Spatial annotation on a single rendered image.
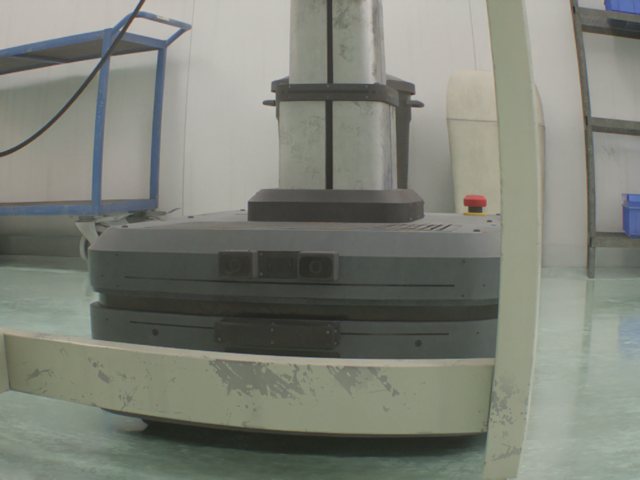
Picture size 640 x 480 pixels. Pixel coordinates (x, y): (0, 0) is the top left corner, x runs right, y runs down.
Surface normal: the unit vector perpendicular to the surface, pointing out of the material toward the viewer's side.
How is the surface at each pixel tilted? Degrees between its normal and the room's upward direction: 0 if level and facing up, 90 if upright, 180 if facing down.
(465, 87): 78
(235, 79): 90
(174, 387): 90
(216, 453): 0
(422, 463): 0
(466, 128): 94
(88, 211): 90
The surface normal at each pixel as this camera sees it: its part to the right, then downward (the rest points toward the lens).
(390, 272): -0.22, 0.06
